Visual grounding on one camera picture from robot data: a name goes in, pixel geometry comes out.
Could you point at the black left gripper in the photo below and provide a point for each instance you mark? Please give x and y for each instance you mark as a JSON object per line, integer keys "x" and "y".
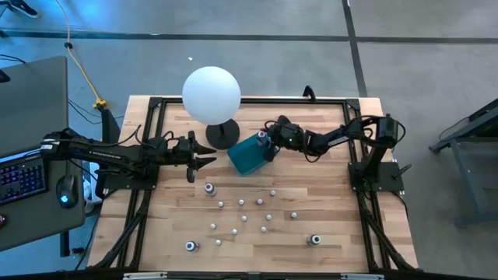
{"x": 181, "y": 153}

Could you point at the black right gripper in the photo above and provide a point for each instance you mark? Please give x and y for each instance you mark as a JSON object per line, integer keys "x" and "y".
{"x": 290, "y": 136}

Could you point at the red-capped food coloring bottle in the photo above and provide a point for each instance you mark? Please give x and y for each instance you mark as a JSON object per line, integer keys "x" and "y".
{"x": 261, "y": 135}

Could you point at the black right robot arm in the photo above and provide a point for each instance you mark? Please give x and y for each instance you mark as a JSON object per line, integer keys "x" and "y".
{"x": 338, "y": 138}

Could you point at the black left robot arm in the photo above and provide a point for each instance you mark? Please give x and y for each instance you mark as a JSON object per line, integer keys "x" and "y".
{"x": 116, "y": 155}

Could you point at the teal plastic box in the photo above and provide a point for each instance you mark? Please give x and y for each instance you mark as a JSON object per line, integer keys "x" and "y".
{"x": 245, "y": 157}

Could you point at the black hook clamp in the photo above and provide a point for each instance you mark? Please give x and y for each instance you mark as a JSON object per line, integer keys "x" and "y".
{"x": 309, "y": 92}

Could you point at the black stand leg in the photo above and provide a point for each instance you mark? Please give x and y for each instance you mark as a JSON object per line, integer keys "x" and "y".
{"x": 111, "y": 124}

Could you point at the black computer mouse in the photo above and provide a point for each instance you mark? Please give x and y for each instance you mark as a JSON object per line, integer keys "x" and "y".
{"x": 67, "y": 190}

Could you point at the grey desk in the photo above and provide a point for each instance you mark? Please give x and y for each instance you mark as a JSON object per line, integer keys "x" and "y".
{"x": 39, "y": 225}

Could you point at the black backlit keyboard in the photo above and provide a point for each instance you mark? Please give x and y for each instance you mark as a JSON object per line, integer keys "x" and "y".
{"x": 23, "y": 179}

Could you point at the grey metal cart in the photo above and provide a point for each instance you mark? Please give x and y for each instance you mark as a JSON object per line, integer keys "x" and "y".
{"x": 467, "y": 183}

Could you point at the dark shoe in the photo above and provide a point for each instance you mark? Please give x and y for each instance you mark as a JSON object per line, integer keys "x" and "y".
{"x": 23, "y": 7}

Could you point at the black aluminium table frame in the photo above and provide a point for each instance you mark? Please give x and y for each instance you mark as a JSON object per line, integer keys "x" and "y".
{"x": 272, "y": 100}

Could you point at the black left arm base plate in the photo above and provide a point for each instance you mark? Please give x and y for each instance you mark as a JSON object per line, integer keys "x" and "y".
{"x": 116, "y": 182}

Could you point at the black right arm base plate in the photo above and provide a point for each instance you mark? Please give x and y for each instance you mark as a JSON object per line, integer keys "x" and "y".
{"x": 389, "y": 175}

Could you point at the silver metal bracket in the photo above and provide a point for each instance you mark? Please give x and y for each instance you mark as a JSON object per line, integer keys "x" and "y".
{"x": 362, "y": 276}
{"x": 144, "y": 275}

